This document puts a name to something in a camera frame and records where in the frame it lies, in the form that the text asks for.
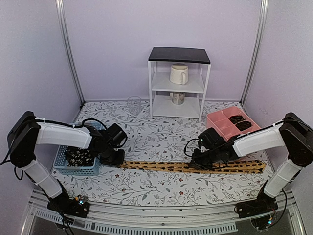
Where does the rolled black tie in tray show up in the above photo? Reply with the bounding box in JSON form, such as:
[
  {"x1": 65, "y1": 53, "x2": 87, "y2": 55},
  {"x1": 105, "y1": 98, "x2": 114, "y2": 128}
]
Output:
[{"x1": 235, "y1": 121, "x2": 252, "y2": 131}]

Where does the front aluminium rail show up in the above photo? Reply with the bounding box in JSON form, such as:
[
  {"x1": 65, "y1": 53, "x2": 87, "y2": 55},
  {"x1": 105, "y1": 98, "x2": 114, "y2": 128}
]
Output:
[{"x1": 21, "y1": 189, "x2": 309, "y2": 235}]

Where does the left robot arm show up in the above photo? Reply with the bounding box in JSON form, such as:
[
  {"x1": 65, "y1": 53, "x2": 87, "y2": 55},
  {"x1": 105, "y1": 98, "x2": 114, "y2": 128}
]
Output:
[{"x1": 1, "y1": 111, "x2": 128, "y2": 212}]

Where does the blue plastic basket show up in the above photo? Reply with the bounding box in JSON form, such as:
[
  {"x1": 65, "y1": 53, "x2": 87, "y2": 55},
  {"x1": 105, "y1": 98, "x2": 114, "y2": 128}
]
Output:
[{"x1": 53, "y1": 121, "x2": 105, "y2": 176}]

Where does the left aluminium frame post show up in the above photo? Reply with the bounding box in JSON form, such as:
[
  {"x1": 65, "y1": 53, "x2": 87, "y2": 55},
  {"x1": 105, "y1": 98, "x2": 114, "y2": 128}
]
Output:
[{"x1": 55, "y1": 0, "x2": 86, "y2": 106}]

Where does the pink divided organizer tray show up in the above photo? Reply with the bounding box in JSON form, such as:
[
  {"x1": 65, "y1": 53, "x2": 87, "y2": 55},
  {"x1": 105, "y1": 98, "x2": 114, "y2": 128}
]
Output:
[{"x1": 206, "y1": 106, "x2": 262, "y2": 162}]

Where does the white shelf with black top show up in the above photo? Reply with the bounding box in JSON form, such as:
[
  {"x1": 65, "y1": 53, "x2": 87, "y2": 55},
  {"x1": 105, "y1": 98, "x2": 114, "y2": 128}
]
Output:
[{"x1": 148, "y1": 47, "x2": 211, "y2": 120}]

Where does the yellow beetle-print tie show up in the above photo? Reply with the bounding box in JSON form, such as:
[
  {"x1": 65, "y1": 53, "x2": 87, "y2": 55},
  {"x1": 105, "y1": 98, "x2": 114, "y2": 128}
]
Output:
[{"x1": 120, "y1": 160, "x2": 266, "y2": 174}]

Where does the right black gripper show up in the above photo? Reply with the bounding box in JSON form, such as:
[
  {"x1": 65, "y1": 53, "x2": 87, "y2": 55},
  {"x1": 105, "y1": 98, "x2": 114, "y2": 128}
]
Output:
[{"x1": 189, "y1": 147, "x2": 220, "y2": 171}]

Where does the cream ceramic mug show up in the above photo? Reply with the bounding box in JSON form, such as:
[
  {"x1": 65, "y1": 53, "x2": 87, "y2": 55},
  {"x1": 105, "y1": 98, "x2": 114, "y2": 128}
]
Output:
[{"x1": 170, "y1": 64, "x2": 188, "y2": 85}]

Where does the floral table mat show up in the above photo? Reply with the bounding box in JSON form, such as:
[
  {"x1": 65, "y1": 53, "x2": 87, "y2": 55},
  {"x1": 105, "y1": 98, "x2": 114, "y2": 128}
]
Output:
[{"x1": 52, "y1": 101, "x2": 273, "y2": 207}]

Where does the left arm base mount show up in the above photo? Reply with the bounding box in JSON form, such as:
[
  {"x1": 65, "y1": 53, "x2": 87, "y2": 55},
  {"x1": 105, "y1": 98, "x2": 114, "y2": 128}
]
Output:
[{"x1": 47, "y1": 194, "x2": 90, "y2": 218}]

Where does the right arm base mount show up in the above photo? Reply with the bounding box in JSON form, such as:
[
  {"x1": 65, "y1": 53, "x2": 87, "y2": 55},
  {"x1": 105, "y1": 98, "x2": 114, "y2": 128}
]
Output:
[{"x1": 234, "y1": 192, "x2": 278, "y2": 218}]

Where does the clear glass cup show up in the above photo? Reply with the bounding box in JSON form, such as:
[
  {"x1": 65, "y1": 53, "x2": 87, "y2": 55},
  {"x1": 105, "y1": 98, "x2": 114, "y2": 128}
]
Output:
[{"x1": 127, "y1": 96, "x2": 141, "y2": 115}]

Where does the aluminium frame post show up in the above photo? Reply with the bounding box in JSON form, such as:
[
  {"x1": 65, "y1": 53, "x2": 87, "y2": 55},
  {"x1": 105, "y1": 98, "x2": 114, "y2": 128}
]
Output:
[
  {"x1": 55, "y1": 0, "x2": 86, "y2": 106},
  {"x1": 240, "y1": 0, "x2": 269, "y2": 107}
]

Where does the right aluminium frame post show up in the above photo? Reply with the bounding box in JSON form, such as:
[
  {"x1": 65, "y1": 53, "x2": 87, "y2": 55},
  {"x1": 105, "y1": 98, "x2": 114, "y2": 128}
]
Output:
[{"x1": 240, "y1": 0, "x2": 269, "y2": 107}]

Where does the black white-patterned tie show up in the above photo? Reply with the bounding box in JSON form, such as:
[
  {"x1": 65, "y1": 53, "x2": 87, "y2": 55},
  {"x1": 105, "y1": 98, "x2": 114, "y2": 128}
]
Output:
[{"x1": 65, "y1": 147, "x2": 96, "y2": 167}]

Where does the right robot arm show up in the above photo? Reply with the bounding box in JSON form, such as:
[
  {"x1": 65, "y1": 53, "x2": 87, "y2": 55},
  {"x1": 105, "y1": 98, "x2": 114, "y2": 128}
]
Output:
[{"x1": 188, "y1": 113, "x2": 313, "y2": 213}]

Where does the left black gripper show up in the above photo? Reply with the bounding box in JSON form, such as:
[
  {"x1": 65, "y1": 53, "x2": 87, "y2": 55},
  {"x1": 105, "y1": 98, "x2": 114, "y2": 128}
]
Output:
[{"x1": 98, "y1": 144, "x2": 125, "y2": 166}]

